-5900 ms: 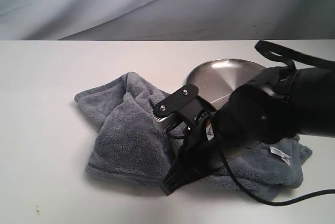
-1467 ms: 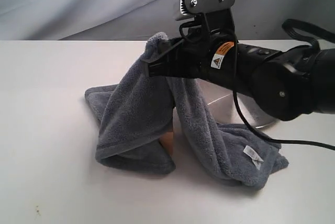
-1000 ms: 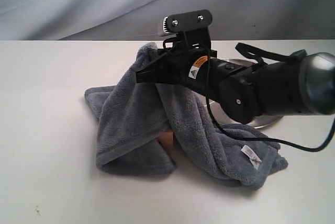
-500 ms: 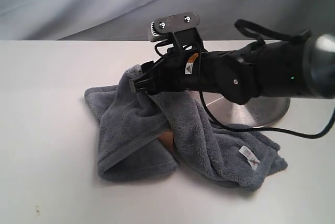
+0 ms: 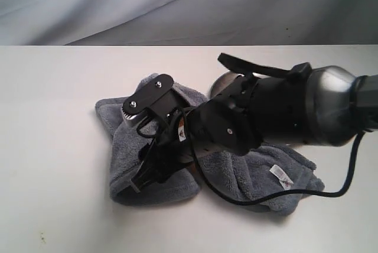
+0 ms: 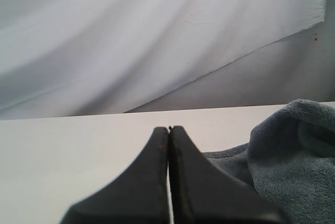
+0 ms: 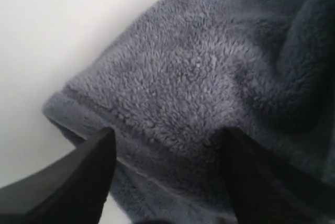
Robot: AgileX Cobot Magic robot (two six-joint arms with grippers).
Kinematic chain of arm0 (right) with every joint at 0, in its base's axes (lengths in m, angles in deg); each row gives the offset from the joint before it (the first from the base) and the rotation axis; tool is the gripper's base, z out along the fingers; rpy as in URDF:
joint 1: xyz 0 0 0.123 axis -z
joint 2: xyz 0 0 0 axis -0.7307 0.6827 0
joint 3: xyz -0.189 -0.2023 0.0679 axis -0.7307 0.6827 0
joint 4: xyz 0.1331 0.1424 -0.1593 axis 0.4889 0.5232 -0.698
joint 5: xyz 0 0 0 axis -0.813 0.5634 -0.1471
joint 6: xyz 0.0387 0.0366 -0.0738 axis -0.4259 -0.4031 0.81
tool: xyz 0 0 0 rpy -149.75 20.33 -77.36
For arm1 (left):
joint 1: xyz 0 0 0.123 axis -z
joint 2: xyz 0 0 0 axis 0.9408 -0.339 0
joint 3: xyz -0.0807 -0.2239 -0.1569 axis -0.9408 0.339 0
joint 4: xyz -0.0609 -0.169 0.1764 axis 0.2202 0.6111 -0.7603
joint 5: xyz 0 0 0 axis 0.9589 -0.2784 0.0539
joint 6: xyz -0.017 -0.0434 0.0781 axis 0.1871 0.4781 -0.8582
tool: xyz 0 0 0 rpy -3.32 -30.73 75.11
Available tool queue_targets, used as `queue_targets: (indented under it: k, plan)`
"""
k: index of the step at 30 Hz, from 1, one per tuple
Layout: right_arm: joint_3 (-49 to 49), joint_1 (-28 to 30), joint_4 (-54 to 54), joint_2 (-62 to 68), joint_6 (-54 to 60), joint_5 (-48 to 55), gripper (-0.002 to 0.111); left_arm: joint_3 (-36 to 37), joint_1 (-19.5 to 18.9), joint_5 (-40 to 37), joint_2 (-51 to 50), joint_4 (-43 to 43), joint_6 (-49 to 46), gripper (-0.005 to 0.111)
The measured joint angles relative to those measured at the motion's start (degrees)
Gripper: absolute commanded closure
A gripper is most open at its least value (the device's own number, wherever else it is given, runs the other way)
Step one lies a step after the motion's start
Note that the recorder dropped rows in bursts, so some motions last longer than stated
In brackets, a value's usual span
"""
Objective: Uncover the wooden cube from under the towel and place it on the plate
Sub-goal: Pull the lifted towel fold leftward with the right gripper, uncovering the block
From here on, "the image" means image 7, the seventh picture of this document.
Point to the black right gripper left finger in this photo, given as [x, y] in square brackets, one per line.
[73, 189]

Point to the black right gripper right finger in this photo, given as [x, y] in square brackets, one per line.
[264, 188]

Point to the blue-grey fleece towel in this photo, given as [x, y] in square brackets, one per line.
[184, 71]

